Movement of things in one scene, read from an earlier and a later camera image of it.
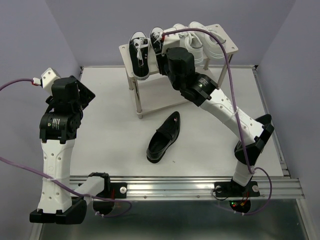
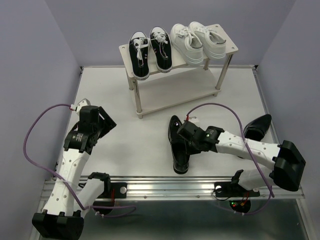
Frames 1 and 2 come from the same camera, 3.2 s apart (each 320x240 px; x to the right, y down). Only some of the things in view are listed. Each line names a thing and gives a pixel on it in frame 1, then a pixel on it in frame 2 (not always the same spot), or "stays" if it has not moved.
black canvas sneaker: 139,56 stays
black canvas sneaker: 156,39 stays
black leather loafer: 163,137 → 181,159
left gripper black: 86,95 → 108,123
